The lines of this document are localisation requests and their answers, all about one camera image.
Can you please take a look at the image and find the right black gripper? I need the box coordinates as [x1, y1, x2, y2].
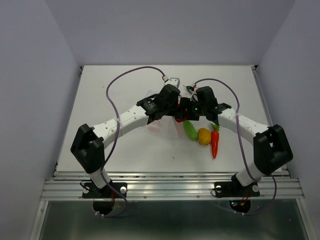
[171, 97, 207, 121]

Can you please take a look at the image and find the red toy bell pepper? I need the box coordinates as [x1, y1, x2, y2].
[174, 109, 187, 123]

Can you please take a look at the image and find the light green toy gourd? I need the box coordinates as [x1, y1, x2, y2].
[182, 120, 198, 141]

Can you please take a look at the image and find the clear zip top bag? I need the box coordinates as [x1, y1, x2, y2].
[143, 88, 185, 141]

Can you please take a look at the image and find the dark green toy cucumber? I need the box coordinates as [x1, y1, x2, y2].
[184, 85, 194, 92]

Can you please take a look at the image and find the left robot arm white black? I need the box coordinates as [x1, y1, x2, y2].
[70, 83, 180, 197]

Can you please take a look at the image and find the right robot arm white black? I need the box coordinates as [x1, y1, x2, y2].
[173, 86, 293, 197]

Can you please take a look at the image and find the yellow toy potato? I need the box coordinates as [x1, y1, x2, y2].
[197, 128, 211, 145]

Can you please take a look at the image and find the orange toy carrot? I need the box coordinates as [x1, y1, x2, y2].
[210, 122, 220, 159]

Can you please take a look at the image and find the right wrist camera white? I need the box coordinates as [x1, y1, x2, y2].
[190, 91, 199, 102]

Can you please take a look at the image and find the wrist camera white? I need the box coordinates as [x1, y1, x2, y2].
[163, 77, 181, 88]
[190, 91, 199, 102]

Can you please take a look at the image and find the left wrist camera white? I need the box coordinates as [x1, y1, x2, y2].
[163, 77, 181, 88]

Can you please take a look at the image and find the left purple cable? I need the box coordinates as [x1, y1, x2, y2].
[96, 65, 170, 218]

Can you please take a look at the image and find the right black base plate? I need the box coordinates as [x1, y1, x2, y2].
[212, 175, 260, 198]

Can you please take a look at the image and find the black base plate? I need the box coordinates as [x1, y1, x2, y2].
[80, 181, 128, 199]
[212, 175, 260, 198]

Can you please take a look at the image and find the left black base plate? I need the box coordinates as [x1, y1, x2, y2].
[80, 181, 128, 199]

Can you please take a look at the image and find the aluminium frame rail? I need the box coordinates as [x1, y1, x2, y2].
[40, 171, 305, 201]

